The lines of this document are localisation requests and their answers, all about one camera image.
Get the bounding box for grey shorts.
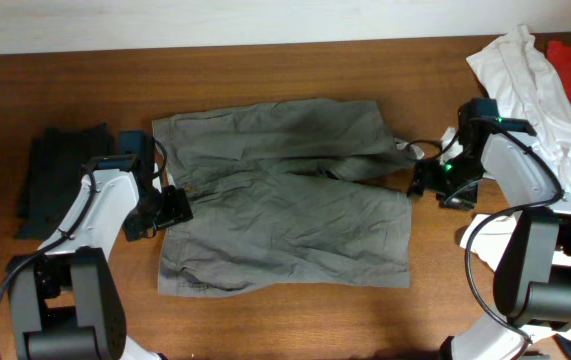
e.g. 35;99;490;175
153;99;412;298

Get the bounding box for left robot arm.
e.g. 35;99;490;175
0;154;193;360

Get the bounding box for folded black garment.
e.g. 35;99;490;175
14;123;114;241

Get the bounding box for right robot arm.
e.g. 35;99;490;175
408;116;571;359

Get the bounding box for white shirt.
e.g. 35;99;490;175
458;24;571;351

